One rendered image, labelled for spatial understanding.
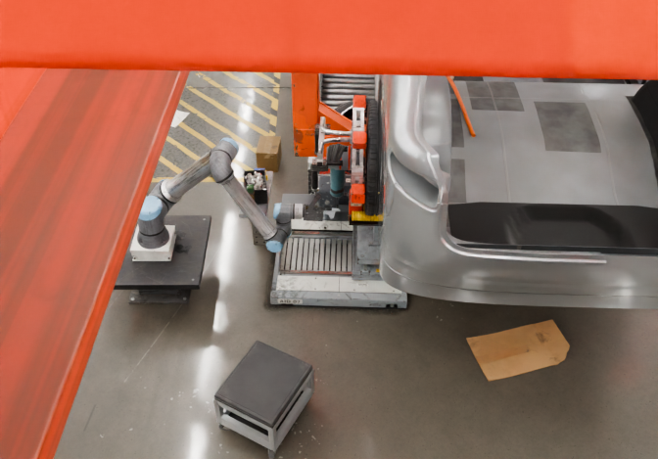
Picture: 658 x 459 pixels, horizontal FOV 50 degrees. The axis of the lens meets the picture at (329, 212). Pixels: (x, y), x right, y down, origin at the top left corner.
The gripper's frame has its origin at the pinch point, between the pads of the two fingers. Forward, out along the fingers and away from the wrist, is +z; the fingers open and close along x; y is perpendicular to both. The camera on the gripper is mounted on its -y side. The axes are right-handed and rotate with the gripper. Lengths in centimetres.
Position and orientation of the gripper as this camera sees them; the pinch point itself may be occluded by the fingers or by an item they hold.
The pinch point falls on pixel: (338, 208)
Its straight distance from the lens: 404.2
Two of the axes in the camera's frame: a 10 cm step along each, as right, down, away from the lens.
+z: 10.0, 0.3, -0.2
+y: -0.4, 10.0, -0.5
